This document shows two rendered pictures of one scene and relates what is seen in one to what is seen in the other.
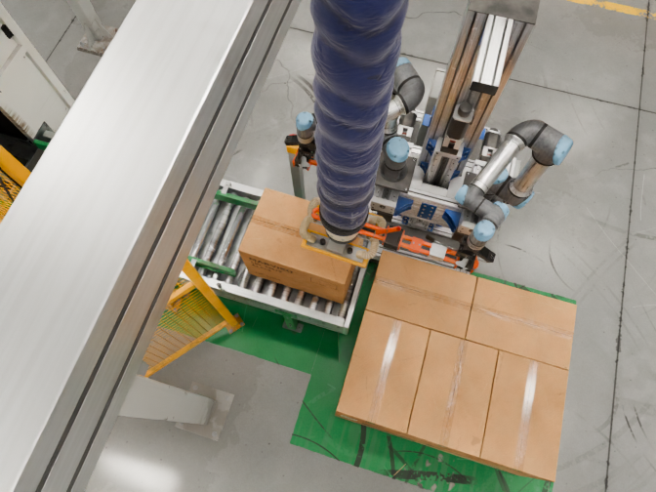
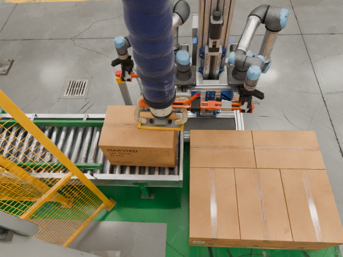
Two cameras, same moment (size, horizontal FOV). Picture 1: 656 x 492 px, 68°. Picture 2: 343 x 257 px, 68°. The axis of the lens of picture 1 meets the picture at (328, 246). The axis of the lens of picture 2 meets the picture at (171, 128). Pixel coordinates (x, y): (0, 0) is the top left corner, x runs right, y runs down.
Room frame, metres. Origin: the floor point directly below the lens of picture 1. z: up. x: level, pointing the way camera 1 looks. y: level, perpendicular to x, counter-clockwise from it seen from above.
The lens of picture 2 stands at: (-0.14, 0.06, 2.71)
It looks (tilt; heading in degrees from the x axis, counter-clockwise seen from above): 59 degrees down; 350
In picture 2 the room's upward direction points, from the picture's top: 6 degrees counter-clockwise
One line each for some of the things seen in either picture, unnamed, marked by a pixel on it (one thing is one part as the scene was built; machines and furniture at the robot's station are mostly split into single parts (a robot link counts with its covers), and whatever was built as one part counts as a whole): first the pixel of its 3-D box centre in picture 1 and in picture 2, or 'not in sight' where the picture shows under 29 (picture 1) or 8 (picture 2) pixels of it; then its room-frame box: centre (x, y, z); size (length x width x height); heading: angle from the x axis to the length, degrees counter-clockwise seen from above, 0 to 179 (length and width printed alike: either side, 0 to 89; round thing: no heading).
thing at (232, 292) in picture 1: (165, 271); (56, 179); (0.97, 1.01, 0.50); 2.31 x 0.05 x 0.19; 72
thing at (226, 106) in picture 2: (437, 252); (226, 106); (0.80, -0.51, 1.24); 0.07 x 0.07 x 0.04; 70
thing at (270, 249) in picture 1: (305, 247); (142, 136); (1.03, 0.13, 0.75); 0.60 x 0.40 x 0.40; 71
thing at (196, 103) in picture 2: (392, 237); (195, 104); (0.87, -0.31, 1.25); 0.10 x 0.08 x 0.06; 160
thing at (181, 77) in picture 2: (393, 165); (183, 70); (1.36, -0.36, 1.09); 0.15 x 0.15 x 0.10
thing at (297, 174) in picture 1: (298, 184); (129, 107); (1.57, 0.19, 0.50); 0.07 x 0.07 x 1.00; 72
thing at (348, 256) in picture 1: (336, 247); (161, 122); (0.87, -0.04, 1.14); 0.34 x 0.10 x 0.05; 70
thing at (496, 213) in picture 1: (491, 214); (254, 63); (0.85, -0.68, 1.54); 0.11 x 0.11 x 0.08; 49
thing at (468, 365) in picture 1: (453, 360); (252, 186); (0.43, -0.75, 0.34); 1.20 x 1.00 x 0.40; 72
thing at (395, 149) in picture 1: (396, 151); (182, 60); (1.37, -0.36, 1.20); 0.13 x 0.12 x 0.14; 24
